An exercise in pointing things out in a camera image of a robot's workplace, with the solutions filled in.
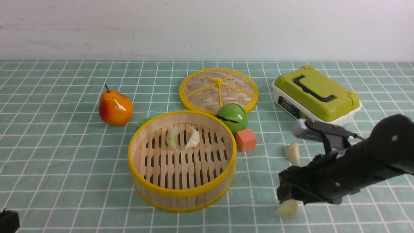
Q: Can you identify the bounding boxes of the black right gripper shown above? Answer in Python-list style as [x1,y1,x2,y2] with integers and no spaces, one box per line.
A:
[277,139,413,205]

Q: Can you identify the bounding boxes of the cream dumpling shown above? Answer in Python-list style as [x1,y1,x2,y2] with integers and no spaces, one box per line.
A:
[284,143,300,165]
[185,126,201,149]

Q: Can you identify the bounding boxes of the pale green dumpling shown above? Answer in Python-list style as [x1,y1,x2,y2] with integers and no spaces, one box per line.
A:
[166,127,183,150]
[275,199,299,219]

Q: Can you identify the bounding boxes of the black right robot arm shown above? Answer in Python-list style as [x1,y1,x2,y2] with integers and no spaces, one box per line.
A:
[277,115,414,205]

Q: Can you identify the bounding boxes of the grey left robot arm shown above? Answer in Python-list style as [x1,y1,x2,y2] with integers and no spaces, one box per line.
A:
[0,208,20,233]

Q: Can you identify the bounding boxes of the bamboo steamer tray yellow rim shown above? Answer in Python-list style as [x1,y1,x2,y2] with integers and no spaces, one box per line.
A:
[128,110,237,213]

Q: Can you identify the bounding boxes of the woven bamboo steamer lid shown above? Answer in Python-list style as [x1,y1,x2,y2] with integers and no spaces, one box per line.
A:
[179,68,259,115]

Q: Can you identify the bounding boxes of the orange foam cube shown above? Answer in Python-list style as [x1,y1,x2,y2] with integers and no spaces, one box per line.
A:
[235,128,257,152]

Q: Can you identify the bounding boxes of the green white lunch box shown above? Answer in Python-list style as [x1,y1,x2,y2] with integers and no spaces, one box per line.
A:
[272,65,361,126]

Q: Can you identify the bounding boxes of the green toy apple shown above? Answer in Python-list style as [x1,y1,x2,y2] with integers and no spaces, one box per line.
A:
[215,103,248,135]

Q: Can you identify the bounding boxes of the small green block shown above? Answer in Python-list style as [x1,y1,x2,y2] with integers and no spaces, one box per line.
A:
[136,117,151,129]

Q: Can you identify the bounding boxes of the orange red toy pear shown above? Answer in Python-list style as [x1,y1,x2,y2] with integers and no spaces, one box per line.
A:
[98,84,133,127]

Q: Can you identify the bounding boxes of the green checkered tablecloth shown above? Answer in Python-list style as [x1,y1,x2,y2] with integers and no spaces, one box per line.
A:
[0,60,413,233]

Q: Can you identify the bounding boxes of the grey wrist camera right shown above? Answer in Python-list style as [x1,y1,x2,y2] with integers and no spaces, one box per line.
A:
[292,118,363,155]

